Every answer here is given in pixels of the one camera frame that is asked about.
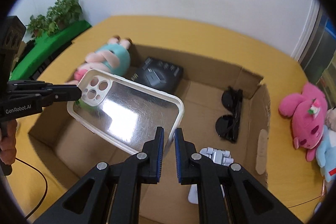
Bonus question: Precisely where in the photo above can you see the large potted green plant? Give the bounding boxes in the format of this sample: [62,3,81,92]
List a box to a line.
[46,0,83,35]

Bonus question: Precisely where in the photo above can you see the green table cloth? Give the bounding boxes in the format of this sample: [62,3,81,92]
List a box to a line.
[10,20,91,81]

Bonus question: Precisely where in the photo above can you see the pink bear plush toy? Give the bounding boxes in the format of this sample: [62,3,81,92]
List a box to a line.
[278,82,328,162]

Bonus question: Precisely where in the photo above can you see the small black box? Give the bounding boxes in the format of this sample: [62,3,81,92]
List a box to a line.
[130,57,184,94]

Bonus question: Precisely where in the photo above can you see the person's hand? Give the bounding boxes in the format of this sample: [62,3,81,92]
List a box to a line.
[1,120,17,165]

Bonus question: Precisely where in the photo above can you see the white clear phone case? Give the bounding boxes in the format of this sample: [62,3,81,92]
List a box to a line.
[67,69,185,155]

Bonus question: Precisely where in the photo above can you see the black cable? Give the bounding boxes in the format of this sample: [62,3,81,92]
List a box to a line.
[15,157,49,220]

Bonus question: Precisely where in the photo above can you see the blue elephant plush toy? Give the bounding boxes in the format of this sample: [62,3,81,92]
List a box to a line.
[315,125,336,182]

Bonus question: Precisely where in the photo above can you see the pig plush toy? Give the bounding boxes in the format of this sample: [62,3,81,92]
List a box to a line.
[65,36,133,109]

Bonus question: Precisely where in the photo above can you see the small potted green plant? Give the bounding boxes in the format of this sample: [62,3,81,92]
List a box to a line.
[26,14,47,38]

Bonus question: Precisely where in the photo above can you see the brown cardboard box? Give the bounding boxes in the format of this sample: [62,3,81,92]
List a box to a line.
[27,44,272,224]

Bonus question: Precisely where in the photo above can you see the beige bunny plush toy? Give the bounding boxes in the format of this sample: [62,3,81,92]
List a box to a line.
[325,107,336,131]

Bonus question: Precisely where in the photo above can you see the black sunglasses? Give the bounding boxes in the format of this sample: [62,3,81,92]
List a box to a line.
[215,86,243,143]

